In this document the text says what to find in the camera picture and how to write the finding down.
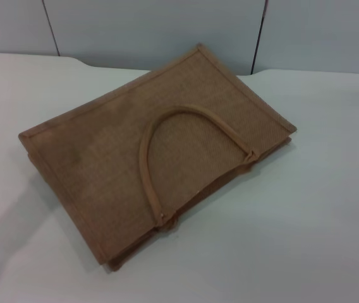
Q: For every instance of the brown jute handbag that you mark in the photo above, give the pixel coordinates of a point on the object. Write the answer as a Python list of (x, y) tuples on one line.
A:
[(110, 151)]

